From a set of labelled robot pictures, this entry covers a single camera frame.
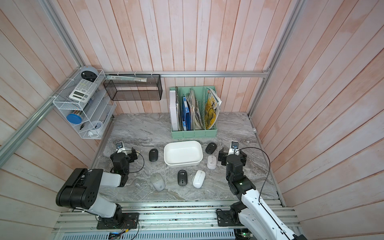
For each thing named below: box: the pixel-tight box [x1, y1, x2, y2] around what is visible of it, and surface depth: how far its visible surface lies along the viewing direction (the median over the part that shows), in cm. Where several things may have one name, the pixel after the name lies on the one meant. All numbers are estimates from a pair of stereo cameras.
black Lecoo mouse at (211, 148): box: [205, 142, 217, 155], surface depth 101 cm
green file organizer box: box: [169, 86, 218, 140], surface depth 103 cm
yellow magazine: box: [205, 87, 222, 130], surface depth 103 cm
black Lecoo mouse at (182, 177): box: [177, 169, 188, 187], surface depth 87 cm
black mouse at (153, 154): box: [149, 148, 159, 162], surface depth 97 cm
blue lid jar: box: [66, 113, 82, 124], surface depth 79 cm
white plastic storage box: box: [164, 140, 204, 168], surface depth 100 cm
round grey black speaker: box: [80, 65, 99, 83], surface depth 84 cm
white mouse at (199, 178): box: [192, 170, 206, 189], surface depth 87 cm
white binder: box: [169, 90, 179, 131], surface depth 97 cm
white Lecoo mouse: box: [207, 155, 217, 170], surface depth 93 cm
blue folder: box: [182, 96, 191, 131], surface depth 100 cm
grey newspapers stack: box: [184, 88, 206, 130], surface depth 101 cm
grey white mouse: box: [150, 173, 166, 192], surface depth 85 cm
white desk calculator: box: [68, 78, 97, 104], surface depth 79 cm
